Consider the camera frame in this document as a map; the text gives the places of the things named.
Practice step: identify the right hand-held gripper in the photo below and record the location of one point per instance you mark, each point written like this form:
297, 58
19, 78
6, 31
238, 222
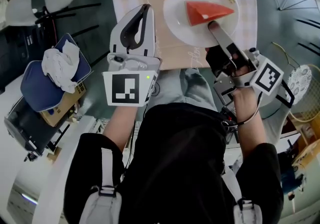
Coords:
267, 75

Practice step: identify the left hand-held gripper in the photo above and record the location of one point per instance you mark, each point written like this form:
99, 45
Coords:
125, 88

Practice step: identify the red watermelon slice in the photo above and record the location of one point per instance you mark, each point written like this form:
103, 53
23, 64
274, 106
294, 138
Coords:
202, 13

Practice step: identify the white round plate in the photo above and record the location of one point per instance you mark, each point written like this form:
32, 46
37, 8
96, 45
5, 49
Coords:
177, 25

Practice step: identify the person's right forearm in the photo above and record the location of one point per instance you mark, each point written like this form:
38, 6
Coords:
251, 138

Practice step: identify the person's left forearm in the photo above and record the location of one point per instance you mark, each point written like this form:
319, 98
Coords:
121, 128

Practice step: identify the person's right hand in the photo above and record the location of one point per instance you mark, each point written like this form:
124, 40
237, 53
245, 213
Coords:
246, 103

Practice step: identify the person's right leg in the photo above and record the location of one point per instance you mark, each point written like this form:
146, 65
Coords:
200, 88

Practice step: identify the person's leg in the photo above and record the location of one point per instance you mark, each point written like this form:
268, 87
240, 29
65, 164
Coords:
170, 88
200, 88

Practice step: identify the person's left leg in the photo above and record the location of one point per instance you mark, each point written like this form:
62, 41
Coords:
170, 88

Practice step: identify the crumpled white cloth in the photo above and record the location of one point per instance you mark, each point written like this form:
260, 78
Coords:
60, 65

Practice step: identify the floral round cushion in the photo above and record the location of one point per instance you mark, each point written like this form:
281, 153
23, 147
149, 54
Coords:
300, 83

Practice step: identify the brown cardboard box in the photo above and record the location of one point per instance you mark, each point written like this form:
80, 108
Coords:
62, 110

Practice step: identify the person's black shirt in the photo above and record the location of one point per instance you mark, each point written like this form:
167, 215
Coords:
175, 168

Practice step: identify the white counter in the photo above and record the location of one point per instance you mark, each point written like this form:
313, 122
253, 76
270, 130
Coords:
57, 168

